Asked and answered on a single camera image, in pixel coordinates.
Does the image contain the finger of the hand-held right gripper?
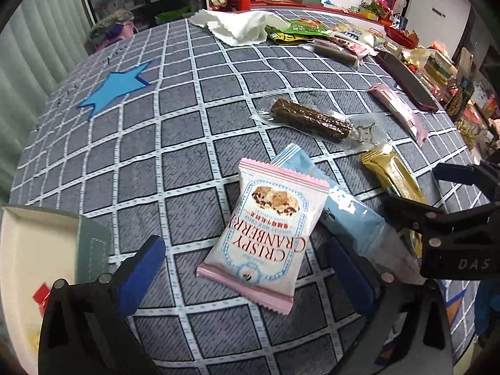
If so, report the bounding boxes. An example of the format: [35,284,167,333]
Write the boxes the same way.
[381,193,500,243]
[433,160,500,201]

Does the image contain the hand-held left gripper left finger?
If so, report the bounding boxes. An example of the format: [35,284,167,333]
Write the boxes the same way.
[37,235,168,375]

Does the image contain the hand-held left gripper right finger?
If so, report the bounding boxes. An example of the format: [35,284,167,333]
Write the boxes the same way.
[326,238,456,375]

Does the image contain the gold snack packet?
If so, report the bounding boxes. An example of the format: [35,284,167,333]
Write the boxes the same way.
[359,144,429,259]

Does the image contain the light blue snack packet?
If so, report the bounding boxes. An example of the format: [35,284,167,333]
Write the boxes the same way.
[270,143,426,287]

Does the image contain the pink white biscuit packet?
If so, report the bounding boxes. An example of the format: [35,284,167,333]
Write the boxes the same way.
[196,157,330,317]

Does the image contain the cream plastic tray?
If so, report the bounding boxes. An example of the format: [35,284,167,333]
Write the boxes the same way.
[0,205,113,365]

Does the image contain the yellow black snack bag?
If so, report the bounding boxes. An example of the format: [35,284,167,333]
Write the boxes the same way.
[445,78,476,123]

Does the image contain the long pink snack packet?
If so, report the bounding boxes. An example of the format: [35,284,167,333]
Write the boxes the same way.
[367,83,429,148]

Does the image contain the red packet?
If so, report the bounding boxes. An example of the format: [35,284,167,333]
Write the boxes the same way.
[33,284,52,318]

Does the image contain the stack of books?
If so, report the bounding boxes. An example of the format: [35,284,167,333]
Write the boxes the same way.
[423,49,458,87]

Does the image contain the brown bar in clear wrapper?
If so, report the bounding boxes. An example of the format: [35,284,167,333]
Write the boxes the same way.
[250,91,388,152]

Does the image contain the grey checked bed sheet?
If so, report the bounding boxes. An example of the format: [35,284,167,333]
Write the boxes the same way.
[8,8,482,375]

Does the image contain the red tray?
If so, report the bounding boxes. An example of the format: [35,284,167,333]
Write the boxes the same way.
[384,23,419,50]

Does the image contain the white door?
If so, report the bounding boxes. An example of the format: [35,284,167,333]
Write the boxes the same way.
[406,0,474,60]

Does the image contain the pink white flat packet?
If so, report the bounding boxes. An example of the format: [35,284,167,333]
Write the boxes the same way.
[314,34,378,58]

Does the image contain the grey bar in clear wrapper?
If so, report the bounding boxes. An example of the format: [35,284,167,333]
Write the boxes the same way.
[312,41,362,70]

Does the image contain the white blue snack packet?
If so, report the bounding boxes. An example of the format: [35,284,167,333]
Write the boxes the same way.
[331,22,386,48]

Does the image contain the small flowering plant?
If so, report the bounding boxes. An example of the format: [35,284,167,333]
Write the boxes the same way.
[358,0,392,21]

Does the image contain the green orange snack packet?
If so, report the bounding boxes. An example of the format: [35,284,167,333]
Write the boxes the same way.
[287,18,327,34]

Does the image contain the red shelf ledge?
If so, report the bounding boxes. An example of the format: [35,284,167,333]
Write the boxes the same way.
[209,0,392,25]

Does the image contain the pink plastic stool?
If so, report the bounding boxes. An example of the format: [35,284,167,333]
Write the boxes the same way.
[92,22,140,52]

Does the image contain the white paper towel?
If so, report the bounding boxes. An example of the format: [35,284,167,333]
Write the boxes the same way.
[188,8,292,47]

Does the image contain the pale pleated curtain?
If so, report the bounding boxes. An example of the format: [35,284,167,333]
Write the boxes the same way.
[0,0,93,120]

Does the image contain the grey crumpled cloth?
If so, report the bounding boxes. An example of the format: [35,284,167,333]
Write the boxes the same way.
[90,10,136,37]

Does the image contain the green bag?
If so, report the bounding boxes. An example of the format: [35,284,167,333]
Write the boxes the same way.
[155,7,193,25]

